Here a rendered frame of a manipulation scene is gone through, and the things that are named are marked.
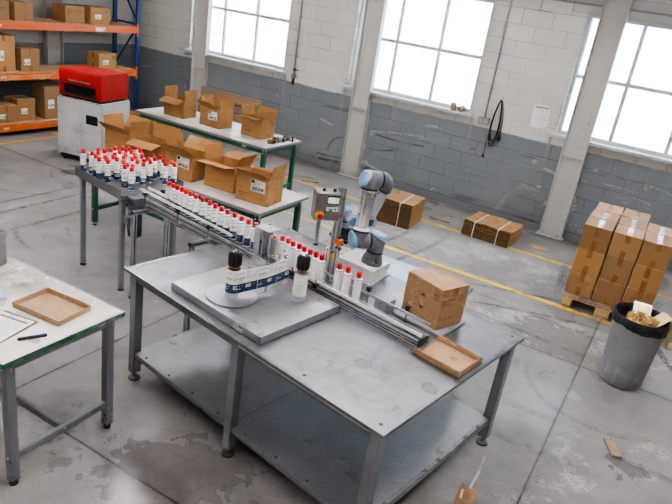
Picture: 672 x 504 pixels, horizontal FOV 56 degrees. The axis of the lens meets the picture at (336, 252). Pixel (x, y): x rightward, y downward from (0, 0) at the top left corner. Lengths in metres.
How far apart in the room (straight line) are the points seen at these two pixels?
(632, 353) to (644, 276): 1.40
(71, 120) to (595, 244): 6.68
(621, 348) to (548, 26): 4.74
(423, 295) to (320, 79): 6.79
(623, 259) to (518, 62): 3.39
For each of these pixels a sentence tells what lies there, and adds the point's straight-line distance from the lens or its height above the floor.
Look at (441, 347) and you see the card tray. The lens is 3.79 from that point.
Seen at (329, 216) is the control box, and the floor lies 1.32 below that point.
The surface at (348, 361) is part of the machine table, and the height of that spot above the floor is 0.83.
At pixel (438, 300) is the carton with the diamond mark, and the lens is 3.85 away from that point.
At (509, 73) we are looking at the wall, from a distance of 9.11.
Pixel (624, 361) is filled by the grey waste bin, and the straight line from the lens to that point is 5.68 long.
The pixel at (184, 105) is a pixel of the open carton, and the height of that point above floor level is 0.96.
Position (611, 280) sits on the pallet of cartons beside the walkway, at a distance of 6.91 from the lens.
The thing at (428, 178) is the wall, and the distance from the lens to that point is 9.62.
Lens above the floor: 2.64
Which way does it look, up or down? 22 degrees down
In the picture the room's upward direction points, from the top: 9 degrees clockwise
